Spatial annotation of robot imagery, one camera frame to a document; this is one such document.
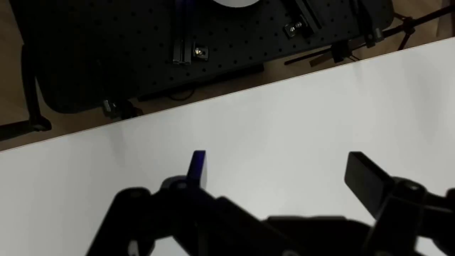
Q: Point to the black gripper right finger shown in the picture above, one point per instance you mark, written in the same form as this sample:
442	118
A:
403	211

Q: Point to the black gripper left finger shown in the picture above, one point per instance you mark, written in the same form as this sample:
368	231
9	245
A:
183	210

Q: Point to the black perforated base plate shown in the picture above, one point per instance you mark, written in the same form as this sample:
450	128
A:
90	50

